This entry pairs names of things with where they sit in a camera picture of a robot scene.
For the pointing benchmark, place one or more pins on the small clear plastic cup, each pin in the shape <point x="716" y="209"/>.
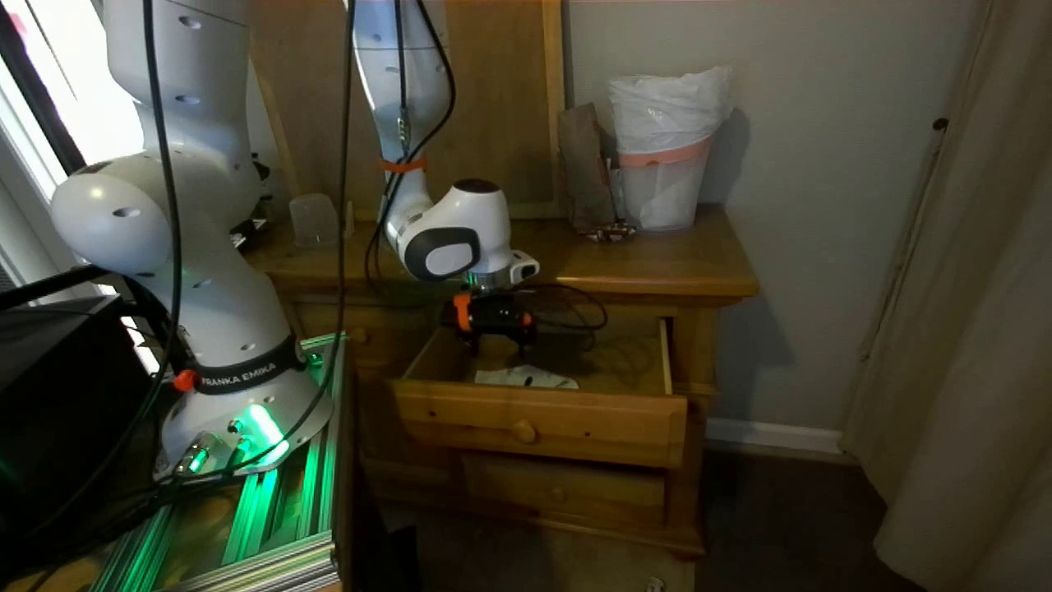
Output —
<point x="313" y="222"/>

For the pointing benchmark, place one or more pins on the grey cloth in drawer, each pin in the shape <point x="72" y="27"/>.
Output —
<point x="524" y="377"/>

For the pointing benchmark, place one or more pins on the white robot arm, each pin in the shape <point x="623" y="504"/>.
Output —
<point x="165" y="214"/>

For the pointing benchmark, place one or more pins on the cream curtain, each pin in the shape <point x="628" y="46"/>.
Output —
<point x="951" y="419"/>

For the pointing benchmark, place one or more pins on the wooden dresser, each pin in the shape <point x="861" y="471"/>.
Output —
<point x="687" y="278"/>

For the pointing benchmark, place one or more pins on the black control box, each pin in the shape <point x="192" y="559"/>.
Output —
<point x="75" y="396"/>

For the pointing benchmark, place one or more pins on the black gripper body orange accents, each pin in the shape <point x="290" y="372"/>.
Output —
<point x="490" y="312"/>

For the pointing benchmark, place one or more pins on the open wooden top drawer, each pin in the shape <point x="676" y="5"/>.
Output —
<point x="623" y="413"/>

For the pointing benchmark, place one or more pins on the green lit aluminium robot base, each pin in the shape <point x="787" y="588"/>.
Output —
<point x="268" y="532"/>

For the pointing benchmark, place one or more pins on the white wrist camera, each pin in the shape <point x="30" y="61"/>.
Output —
<point x="524" y="267"/>

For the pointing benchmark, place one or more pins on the wooden mirror back panel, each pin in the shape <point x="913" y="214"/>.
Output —
<point x="498" y="103"/>

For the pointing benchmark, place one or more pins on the white bin with liner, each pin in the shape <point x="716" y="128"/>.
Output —
<point x="666" y="128"/>

